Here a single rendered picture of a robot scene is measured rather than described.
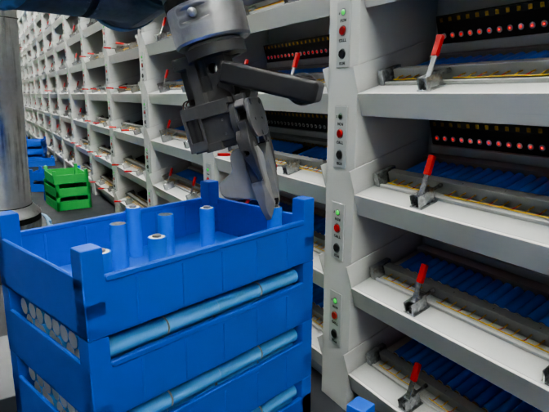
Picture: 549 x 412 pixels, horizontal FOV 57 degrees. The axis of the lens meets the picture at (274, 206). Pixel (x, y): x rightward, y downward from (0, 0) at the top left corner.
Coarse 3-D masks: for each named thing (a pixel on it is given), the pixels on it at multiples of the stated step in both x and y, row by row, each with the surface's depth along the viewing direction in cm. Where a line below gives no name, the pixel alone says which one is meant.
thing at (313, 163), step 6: (276, 156) 135; (282, 156) 132; (288, 156) 129; (294, 156) 128; (300, 156) 127; (276, 162) 133; (282, 162) 131; (306, 162) 122; (312, 162) 120; (318, 162) 118; (324, 162) 117; (306, 168) 121; (318, 168) 119
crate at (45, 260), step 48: (0, 240) 53; (48, 240) 58; (96, 240) 63; (144, 240) 68; (192, 240) 70; (240, 240) 53; (288, 240) 59; (48, 288) 46; (96, 288) 42; (144, 288) 45; (192, 288) 50; (96, 336) 43
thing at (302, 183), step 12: (288, 132) 152; (300, 132) 146; (312, 132) 141; (324, 132) 136; (216, 156) 159; (228, 156) 156; (228, 168) 153; (324, 168) 107; (288, 180) 122; (300, 180) 117; (312, 180) 115; (324, 180) 108; (288, 192) 124; (300, 192) 119; (312, 192) 114; (324, 192) 110
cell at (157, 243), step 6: (156, 234) 50; (150, 240) 49; (156, 240) 49; (162, 240) 49; (150, 246) 49; (156, 246) 49; (162, 246) 49; (150, 252) 49; (156, 252) 49; (162, 252) 49; (150, 258) 49; (156, 258) 49
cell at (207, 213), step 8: (200, 208) 62; (208, 208) 62; (200, 216) 62; (208, 216) 62; (200, 224) 62; (208, 224) 62; (200, 232) 62; (208, 232) 62; (200, 240) 63; (208, 240) 62
